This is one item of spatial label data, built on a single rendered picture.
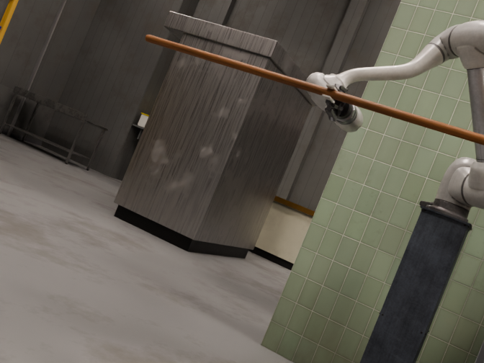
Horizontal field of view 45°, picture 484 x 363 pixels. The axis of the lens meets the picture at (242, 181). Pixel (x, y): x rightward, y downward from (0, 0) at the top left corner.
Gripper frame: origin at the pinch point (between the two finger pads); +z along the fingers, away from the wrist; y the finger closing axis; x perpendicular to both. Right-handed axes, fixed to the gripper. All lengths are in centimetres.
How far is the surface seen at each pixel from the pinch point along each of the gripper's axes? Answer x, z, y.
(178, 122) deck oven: 251, -323, 5
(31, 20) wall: 841, -642, -104
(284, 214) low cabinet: 194, -586, 58
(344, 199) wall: 12, -127, 27
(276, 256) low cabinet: 182, -588, 116
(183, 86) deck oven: 262, -324, -32
